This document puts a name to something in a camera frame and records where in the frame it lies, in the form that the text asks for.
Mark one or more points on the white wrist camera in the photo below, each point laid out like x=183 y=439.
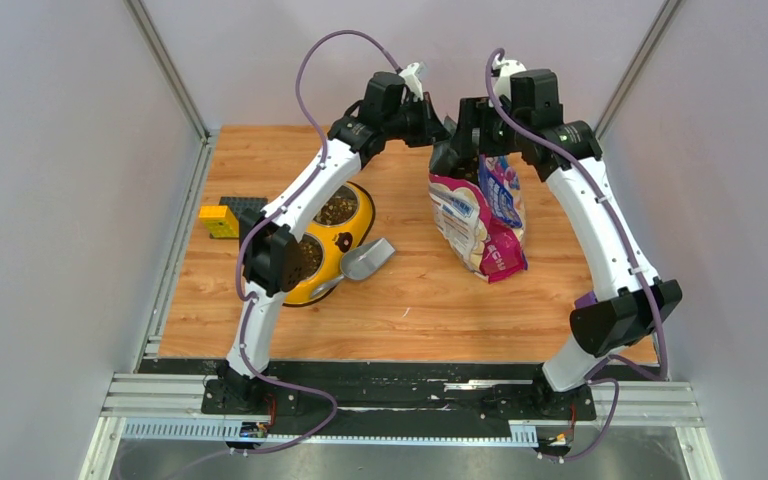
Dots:
x=501 y=72
x=412 y=74

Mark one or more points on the purple object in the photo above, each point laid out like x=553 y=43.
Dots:
x=586 y=300

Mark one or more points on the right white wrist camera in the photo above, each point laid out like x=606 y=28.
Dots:
x=501 y=72

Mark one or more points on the silver metal scoop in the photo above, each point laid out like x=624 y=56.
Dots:
x=359 y=264

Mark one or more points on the yellow double pet bowl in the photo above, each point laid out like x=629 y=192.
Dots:
x=300 y=295

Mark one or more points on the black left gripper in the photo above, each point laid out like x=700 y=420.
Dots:
x=430 y=128

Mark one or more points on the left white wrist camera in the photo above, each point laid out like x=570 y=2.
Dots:
x=412 y=74

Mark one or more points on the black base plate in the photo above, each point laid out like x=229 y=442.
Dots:
x=394 y=399

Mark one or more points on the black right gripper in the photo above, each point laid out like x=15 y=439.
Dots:
x=476 y=113

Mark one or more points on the yellow toy brick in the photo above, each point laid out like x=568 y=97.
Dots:
x=220 y=221

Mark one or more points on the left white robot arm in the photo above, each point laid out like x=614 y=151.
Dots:
x=269 y=264

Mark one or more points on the dark grey toy baseplate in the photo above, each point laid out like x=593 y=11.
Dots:
x=239 y=205

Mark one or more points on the brown pet food kibble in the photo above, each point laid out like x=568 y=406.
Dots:
x=333 y=232

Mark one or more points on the colourful pet food bag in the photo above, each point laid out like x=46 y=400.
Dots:
x=478 y=209

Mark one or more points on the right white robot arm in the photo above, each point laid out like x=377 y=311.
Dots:
x=522 y=113

